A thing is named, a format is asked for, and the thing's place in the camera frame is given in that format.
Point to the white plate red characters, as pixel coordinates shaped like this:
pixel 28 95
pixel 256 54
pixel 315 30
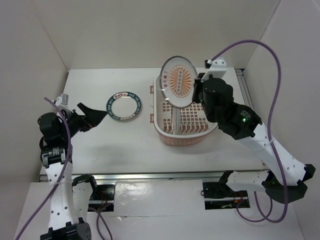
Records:
pixel 175 120

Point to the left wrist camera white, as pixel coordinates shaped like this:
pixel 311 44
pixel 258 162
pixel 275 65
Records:
pixel 62 102

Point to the aluminium rail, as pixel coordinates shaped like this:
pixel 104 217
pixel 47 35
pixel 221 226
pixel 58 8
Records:
pixel 244 87
pixel 158 176

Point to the aluminium rail front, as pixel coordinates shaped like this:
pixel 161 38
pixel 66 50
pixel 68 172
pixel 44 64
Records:
pixel 158 176

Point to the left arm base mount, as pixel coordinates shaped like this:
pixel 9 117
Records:
pixel 102 199

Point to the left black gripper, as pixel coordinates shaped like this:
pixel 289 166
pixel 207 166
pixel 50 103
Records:
pixel 92 117

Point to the aluminium rail right side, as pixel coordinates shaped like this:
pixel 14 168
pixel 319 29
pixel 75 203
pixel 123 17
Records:
pixel 244 87

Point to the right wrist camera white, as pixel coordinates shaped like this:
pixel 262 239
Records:
pixel 215 68

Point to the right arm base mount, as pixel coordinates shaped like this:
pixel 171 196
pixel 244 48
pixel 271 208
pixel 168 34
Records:
pixel 219 197

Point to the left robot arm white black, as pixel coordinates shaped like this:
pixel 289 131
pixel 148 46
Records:
pixel 69 197

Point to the white plate orange sunburst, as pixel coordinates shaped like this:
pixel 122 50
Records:
pixel 177 78

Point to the white plate dark teal rim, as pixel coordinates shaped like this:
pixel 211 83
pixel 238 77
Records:
pixel 123 106

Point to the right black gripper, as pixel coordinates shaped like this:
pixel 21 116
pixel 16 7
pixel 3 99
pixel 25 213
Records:
pixel 196 85

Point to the white orange plastic dish rack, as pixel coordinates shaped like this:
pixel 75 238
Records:
pixel 193 126

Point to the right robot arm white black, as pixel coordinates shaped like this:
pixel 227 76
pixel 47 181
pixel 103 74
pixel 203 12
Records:
pixel 285 176

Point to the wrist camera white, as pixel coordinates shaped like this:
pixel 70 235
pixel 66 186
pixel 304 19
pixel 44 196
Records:
pixel 215 68
pixel 62 102

